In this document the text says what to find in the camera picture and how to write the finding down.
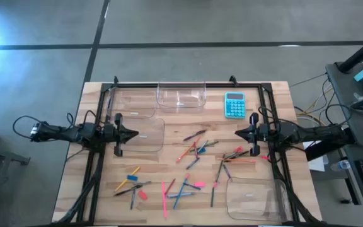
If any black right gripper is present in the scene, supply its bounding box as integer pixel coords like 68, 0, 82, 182
234, 112, 277, 158

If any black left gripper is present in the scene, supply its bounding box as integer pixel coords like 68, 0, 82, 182
103, 112, 139, 158

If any dark green crayon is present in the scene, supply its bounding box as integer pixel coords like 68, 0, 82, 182
228, 150, 251, 160

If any grey-blue crayon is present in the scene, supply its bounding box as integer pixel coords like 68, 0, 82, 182
197, 140, 210, 154

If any purple crayon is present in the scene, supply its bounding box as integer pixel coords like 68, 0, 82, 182
183, 129, 207, 142

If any navy crayon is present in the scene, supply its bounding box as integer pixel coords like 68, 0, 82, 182
183, 182, 202, 191

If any blue pencil with red eraser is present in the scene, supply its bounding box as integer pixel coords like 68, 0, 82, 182
172, 173, 190, 211

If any clear plastic bin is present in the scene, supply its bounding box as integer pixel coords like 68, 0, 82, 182
156, 81, 207, 114
118, 117, 166, 153
225, 177, 292, 222
105, 86, 158, 120

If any teal calculator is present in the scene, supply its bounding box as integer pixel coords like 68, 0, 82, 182
224, 91, 246, 120

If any white paper sheet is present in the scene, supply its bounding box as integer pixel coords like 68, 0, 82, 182
301, 140, 326, 173

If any black stand foot bar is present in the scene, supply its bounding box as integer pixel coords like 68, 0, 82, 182
304, 127, 354, 162

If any translucent grey pen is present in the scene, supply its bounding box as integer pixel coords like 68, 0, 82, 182
166, 191, 197, 199

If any clear water bottle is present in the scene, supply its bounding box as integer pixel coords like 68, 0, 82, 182
330, 159, 352, 172

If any grey desk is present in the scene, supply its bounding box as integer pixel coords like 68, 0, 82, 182
325, 59, 363, 226

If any black pole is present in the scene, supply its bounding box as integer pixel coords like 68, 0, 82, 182
338, 30, 363, 74

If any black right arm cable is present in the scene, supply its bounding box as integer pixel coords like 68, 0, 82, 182
258, 106, 296, 127

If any yellow cable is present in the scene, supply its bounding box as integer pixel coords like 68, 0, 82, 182
296, 85, 334, 127

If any thin grey cable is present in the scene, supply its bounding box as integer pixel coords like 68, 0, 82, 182
289, 73, 328, 88

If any black floor cable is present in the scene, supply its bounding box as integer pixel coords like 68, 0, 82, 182
324, 103, 355, 126

